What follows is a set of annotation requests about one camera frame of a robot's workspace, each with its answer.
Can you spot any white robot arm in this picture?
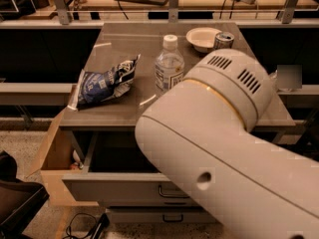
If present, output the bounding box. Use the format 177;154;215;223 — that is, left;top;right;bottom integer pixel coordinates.
135;49;319;239

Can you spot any grey drawer cabinet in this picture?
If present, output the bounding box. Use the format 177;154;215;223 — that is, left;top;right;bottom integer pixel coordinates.
59;21;297;225

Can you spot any grey bottom drawer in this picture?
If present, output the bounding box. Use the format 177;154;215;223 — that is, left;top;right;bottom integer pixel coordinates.
106;207;216;224

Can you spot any clear water bottle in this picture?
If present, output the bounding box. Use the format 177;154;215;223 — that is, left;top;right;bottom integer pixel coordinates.
155;34;184;95

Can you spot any blue chip bag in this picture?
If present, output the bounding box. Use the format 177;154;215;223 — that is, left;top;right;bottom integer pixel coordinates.
67;55;141;111

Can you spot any white bowl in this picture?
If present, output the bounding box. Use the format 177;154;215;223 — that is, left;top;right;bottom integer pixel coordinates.
186;27;220;53

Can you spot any silver drink can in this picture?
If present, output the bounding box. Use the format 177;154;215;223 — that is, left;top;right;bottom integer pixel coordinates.
213;32;234;50

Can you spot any cardboard box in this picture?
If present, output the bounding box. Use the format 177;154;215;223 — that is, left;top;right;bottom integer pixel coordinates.
30;112;98;206

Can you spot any clear pump bottle left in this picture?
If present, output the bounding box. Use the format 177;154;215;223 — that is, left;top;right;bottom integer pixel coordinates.
269;70;278;91

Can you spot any black office chair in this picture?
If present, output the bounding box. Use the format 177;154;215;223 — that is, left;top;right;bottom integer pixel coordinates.
0;151;49;239

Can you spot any black floor cable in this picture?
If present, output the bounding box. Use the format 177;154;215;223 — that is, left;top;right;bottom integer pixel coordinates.
62;212;111;239

